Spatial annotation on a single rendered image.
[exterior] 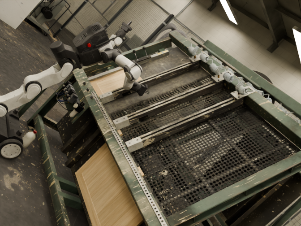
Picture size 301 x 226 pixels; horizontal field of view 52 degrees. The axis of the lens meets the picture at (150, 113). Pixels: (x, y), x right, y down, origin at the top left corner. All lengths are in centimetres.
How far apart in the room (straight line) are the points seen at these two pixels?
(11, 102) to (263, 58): 677
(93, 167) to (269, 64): 631
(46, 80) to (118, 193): 117
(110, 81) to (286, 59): 586
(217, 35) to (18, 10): 538
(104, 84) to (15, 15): 384
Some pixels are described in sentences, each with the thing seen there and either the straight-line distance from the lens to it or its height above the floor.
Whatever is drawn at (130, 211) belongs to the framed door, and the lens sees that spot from 245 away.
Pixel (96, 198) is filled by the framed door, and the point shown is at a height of 37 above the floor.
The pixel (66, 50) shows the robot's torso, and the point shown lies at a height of 106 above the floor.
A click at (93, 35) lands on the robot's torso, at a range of 274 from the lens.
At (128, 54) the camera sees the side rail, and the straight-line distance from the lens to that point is 362.
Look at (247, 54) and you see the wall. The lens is 872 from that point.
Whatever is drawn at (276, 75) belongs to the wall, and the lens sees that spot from 823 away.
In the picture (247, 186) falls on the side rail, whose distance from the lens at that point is 214.
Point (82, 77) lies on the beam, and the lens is 337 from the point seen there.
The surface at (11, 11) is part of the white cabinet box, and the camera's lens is 673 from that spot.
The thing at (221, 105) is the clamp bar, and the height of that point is 166.
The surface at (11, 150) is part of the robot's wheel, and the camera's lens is 299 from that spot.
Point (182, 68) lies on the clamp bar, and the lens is 316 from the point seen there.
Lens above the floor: 154
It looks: 8 degrees down
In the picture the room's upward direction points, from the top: 45 degrees clockwise
